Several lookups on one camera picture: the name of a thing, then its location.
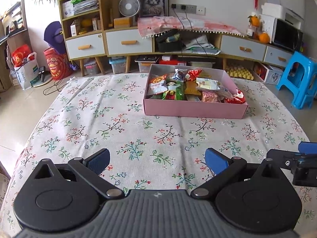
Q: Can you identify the pink marshmallow crisp packet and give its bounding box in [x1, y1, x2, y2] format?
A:
[201, 91, 221, 103]

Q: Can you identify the red white candy packet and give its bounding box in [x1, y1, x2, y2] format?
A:
[223, 89, 246, 104]

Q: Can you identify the white long bread packet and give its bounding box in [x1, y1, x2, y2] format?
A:
[217, 86, 234, 99]

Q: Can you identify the gold biscuit packet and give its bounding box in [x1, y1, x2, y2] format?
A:
[184, 81, 201, 96]

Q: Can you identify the cream white wafer packet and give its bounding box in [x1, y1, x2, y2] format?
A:
[196, 77, 220, 91]

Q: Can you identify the green snack packet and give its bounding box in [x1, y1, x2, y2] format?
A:
[162, 81, 184, 101]

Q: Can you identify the silver grey wafer packet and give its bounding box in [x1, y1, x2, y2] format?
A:
[148, 93, 163, 100]

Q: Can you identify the yellow cracker packet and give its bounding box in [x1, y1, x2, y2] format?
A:
[198, 70, 212, 79]

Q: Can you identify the red snack packet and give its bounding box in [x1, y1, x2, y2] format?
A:
[185, 69, 202, 82]

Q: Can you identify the white orange jam biscuit packet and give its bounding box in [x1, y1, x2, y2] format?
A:
[147, 74, 168, 96]

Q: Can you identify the floral tablecloth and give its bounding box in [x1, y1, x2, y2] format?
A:
[1, 74, 308, 236]

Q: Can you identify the blue plastic stool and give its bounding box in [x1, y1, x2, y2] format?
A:
[276, 52, 316, 109]

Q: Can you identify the pink cardboard box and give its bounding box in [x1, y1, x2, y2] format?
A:
[143, 64, 249, 119]

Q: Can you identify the yellow egg tray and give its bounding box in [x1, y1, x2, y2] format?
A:
[226, 66, 254, 81]

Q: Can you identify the white box with clock print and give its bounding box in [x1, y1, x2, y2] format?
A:
[253, 62, 283, 85]

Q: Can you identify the red festive bag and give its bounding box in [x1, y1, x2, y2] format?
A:
[44, 47, 73, 81]

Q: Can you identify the red shoe box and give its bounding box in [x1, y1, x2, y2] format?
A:
[158, 55, 187, 66]

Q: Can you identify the white shopping bag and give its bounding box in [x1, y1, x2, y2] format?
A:
[14, 52, 39, 90]

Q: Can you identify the wooden tv cabinet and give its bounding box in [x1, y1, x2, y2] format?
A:
[64, 27, 292, 73]

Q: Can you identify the black bag on shelf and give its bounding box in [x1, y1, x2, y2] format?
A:
[155, 29, 183, 53]

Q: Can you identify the orange fruit lower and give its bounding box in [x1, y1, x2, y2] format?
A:
[258, 32, 271, 44]

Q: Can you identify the orange fruit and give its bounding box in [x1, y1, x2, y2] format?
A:
[258, 32, 271, 44]
[248, 15, 260, 27]

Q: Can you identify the purple plush toy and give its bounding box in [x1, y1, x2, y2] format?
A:
[44, 21, 67, 54]

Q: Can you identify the microwave oven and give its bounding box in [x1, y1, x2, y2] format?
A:
[260, 14, 303, 52]

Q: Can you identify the orange fruit upper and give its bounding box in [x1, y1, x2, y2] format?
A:
[248, 15, 260, 27]

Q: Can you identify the pink cloth on cabinet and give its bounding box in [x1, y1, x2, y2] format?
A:
[137, 17, 244, 38]

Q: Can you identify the wooden shelf unit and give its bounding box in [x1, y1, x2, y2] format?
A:
[59, 0, 111, 40]

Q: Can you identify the white desk fan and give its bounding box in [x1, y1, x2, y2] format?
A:
[119, 0, 140, 17]

